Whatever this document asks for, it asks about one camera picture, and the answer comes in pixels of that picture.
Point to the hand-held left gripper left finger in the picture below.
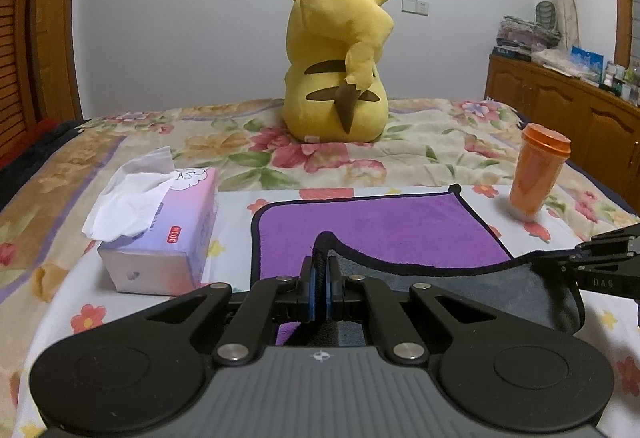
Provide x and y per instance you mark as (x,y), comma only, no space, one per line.
(313,289)

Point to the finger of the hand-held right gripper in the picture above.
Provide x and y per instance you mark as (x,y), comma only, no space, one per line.
(607,240)
(595,280)

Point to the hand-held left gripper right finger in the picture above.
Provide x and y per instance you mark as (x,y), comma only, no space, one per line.
(328,290)

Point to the purple and grey towel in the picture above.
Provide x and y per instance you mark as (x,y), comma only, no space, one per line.
(380,230)

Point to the orange plastic cup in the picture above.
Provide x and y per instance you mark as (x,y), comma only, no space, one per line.
(535,173)

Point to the wooden cabinet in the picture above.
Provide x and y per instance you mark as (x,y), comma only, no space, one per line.
(560,103)

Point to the pink tissue box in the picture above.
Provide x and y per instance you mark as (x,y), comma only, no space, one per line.
(165,228)

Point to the group of small bottles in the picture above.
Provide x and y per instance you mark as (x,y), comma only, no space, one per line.
(622,80)

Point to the floral bed sheet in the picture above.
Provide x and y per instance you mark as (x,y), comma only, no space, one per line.
(425,153)

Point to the blue printed packet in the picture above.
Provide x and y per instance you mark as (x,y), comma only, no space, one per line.
(586,64)

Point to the stack of folded cloths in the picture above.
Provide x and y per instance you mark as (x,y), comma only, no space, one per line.
(525,35)

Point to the yellow plush toy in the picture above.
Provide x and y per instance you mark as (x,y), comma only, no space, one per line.
(332,63)

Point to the grey-green ribbed vase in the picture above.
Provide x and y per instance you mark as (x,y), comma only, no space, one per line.
(546,13)

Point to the dark blanket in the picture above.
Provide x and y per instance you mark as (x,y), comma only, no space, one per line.
(35,153)

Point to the wooden slatted wardrobe door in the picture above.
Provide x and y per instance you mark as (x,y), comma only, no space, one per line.
(30,18)

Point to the white wall switch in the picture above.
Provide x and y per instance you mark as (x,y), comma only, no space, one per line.
(415,5)

